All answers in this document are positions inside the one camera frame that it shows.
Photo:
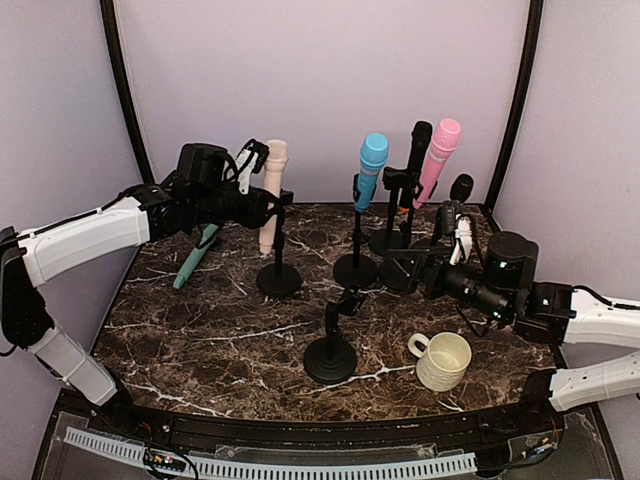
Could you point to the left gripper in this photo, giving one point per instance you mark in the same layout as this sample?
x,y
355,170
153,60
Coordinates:
x,y
256,214

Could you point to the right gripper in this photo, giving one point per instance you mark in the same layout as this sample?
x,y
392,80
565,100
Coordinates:
x,y
434,262

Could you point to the mint green microphone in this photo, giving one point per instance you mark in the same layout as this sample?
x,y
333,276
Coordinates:
x,y
208,237

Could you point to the black stand of blue microphone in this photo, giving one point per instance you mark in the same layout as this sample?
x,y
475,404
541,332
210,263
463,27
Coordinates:
x,y
357,270

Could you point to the beige microphone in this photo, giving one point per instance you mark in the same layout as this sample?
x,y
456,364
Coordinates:
x,y
274,169

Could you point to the black stand of beige microphone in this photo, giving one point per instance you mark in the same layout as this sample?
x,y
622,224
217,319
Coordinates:
x,y
279,280

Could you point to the black stand of green microphone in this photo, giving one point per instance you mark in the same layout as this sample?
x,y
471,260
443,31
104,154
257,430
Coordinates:
x,y
331,360

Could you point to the blue microphone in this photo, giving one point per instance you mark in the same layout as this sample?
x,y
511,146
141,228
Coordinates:
x,y
373,158

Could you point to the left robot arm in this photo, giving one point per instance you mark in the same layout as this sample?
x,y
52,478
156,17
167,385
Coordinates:
x,y
208,186

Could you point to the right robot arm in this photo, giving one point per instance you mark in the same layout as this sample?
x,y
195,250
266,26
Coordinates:
x,y
540,312

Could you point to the black stand of tall microphone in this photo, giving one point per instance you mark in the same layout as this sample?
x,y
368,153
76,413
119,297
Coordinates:
x,y
394,180

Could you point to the black stand of pink microphone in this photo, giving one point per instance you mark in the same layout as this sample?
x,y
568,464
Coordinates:
x,y
384,238

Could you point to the black stand of small microphone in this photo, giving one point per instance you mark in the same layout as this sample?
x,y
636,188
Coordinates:
x,y
425,245

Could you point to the small black microphone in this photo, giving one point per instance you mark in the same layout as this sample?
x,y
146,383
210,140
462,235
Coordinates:
x,y
460,187

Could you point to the tall black microphone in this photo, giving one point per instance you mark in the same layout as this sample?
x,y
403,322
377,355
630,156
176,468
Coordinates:
x,y
421,137

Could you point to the pink microphone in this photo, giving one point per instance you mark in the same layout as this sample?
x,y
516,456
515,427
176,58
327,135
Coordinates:
x,y
443,144

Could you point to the cream ribbed mug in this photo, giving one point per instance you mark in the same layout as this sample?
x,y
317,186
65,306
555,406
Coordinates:
x,y
442,360

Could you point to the black front rail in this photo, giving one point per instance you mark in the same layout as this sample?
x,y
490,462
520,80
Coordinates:
x,y
481,429

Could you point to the black left corner post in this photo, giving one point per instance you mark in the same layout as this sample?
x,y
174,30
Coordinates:
x,y
123,89

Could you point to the black corner post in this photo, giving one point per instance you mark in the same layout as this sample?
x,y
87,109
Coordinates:
x,y
523,78
123,89

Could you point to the white cable duct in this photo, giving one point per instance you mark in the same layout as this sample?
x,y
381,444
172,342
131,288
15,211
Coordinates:
x,y
167,464

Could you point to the black right corner post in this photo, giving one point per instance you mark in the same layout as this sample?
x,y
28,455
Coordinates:
x,y
523,78

